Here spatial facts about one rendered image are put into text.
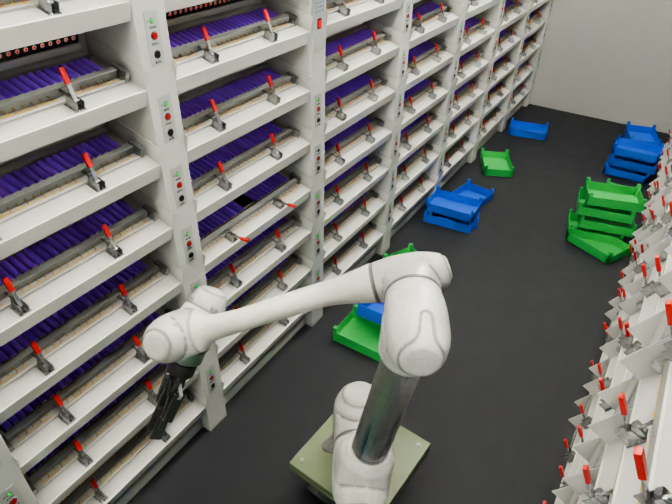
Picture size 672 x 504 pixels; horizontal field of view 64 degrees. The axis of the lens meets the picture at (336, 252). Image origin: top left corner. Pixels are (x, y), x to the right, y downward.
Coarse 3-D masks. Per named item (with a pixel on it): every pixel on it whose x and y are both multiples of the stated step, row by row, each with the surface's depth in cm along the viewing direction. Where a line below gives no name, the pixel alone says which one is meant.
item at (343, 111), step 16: (352, 80) 245; (368, 80) 249; (384, 80) 251; (336, 96) 231; (352, 96) 233; (368, 96) 240; (384, 96) 246; (336, 112) 225; (352, 112) 228; (368, 112) 238; (336, 128) 217
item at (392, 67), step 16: (384, 16) 238; (400, 16) 234; (400, 32) 238; (400, 48) 242; (384, 64) 249; (400, 64) 247; (400, 80) 253; (384, 112) 262; (400, 128) 271; (384, 144) 271; (384, 208) 291; (384, 224) 296; (384, 240) 304
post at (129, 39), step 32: (160, 0) 127; (96, 32) 132; (128, 32) 126; (160, 32) 130; (160, 64) 133; (160, 96) 136; (160, 128) 140; (160, 192) 151; (192, 192) 158; (192, 224) 163; (192, 384) 200; (224, 416) 217
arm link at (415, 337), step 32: (416, 288) 117; (384, 320) 118; (416, 320) 110; (448, 320) 115; (384, 352) 117; (416, 352) 108; (448, 352) 112; (384, 384) 125; (416, 384) 126; (384, 416) 131; (352, 448) 146; (384, 448) 140; (352, 480) 144; (384, 480) 145
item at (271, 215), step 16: (288, 176) 218; (304, 176) 214; (288, 192) 211; (304, 192) 214; (272, 208) 202; (288, 208) 207; (256, 224) 194; (272, 224) 202; (224, 240) 184; (240, 240) 186; (208, 256) 178; (224, 256) 183
